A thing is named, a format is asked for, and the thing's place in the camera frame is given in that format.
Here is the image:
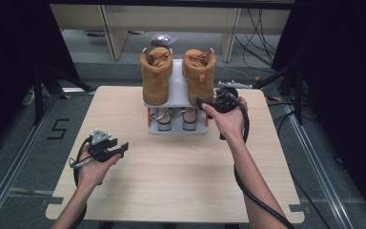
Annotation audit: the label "person's left hand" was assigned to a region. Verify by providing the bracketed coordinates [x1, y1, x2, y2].
[75, 143, 124, 193]

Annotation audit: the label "black metal stand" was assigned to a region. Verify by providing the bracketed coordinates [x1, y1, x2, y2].
[251, 61, 305, 126]
[32, 65, 96, 126]

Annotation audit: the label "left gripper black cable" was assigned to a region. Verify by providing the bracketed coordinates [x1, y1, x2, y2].
[68, 135, 92, 229]

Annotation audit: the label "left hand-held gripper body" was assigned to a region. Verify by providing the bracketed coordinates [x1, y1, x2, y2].
[86, 128, 119, 163]

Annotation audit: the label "black curtain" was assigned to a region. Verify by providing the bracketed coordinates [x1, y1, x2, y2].
[271, 0, 366, 221]
[0, 0, 81, 161]

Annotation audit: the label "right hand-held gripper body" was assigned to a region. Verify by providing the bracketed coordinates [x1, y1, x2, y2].
[213, 79, 254, 115]

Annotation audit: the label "tan suede boot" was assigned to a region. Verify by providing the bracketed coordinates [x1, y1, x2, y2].
[139, 46, 174, 107]
[181, 48, 218, 109]

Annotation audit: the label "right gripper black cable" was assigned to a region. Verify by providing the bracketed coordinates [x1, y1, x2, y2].
[223, 91, 297, 229]

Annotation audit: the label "clear plastic bag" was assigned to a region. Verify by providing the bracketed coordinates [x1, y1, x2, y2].
[151, 32, 179, 48]

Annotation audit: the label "white two-tier shoe rack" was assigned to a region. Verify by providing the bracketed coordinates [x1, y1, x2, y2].
[142, 58, 215, 136]

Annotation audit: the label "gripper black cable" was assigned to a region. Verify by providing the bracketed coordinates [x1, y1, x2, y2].
[223, 91, 297, 229]
[68, 135, 92, 229]

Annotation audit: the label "person's right hand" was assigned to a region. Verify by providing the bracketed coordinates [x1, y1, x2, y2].
[200, 95, 250, 145]

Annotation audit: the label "thin black floor cable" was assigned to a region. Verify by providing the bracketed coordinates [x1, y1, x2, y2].
[293, 178, 332, 229]

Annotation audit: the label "black silver strap sandal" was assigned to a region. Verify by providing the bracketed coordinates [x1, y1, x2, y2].
[180, 107, 201, 132]
[150, 107, 173, 133]

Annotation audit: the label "black floor cables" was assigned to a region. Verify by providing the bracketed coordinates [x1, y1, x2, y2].
[234, 9, 281, 70]

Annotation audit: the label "aluminium floor rail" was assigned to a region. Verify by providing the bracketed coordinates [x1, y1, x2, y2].
[0, 94, 62, 229]
[280, 94, 357, 229]

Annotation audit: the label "beige wooden desk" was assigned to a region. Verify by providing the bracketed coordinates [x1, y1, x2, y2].
[50, 3, 292, 63]

